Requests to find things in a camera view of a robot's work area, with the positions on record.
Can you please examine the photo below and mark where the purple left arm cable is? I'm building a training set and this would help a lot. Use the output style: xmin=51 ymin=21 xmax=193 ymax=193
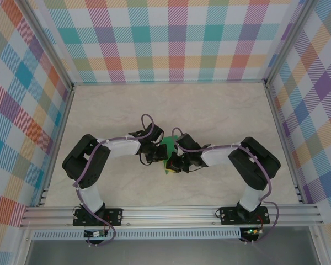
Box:
xmin=74 ymin=113 xmax=155 ymax=247

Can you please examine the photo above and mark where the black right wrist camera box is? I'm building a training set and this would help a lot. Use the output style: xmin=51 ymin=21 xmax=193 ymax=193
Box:
xmin=176 ymin=133 xmax=199 ymax=150

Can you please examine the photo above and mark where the green paper sheet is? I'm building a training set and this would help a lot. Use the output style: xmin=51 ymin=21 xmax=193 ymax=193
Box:
xmin=161 ymin=135 xmax=180 ymax=176

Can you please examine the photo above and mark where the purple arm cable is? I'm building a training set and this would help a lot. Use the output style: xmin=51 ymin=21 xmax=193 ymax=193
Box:
xmin=172 ymin=127 xmax=279 ymax=245
xmin=74 ymin=113 xmax=155 ymax=247

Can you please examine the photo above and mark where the grey metal sheet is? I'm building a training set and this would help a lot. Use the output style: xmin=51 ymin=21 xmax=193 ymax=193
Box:
xmin=24 ymin=238 xmax=321 ymax=265

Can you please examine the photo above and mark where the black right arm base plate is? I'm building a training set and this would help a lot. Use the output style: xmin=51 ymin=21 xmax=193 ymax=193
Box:
xmin=219 ymin=206 xmax=270 ymax=226

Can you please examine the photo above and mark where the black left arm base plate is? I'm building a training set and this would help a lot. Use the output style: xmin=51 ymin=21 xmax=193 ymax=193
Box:
xmin=72 ymin=207 xmax=124 ymax=227

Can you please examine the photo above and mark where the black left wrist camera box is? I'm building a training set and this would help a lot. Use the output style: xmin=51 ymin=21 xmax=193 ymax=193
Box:
xmin=142 ymin=123 xmax=165 ymax=143

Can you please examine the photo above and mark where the slotted grey cable duct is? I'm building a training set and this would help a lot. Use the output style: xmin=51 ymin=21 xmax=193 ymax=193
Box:
xmin=33 ymin=227 xmax=242 ymax=240

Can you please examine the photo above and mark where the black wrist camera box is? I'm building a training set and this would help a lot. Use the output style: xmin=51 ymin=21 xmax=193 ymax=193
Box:
xmin=176 ymin=133 xmax=199 ymax=150
xmin=142 ymin=123 xmax=165 ymax=143

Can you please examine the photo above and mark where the aluminium frame post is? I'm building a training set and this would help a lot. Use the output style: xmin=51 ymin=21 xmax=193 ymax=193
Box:
xmin=264 ymin=0 xmax=316 ymax=85
xmin=24 ymin=0 xmax=74 ymax=89

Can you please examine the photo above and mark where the wide aluminium base rail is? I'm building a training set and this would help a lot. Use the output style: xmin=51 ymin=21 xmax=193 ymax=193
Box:
xmin=19 ymin=205 xmax=323 ymax=229

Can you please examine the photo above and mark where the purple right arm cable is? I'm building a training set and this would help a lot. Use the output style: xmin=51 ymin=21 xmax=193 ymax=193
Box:
xmin=172 ymin=127 xmax=279 ymax=245

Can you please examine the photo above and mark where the aluminium side rail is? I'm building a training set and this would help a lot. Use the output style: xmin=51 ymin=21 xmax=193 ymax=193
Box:
xmin=38 ymin=87 xmax=76 ymax=207
xmin=264 ymin=82 xmax=306 ymax=204

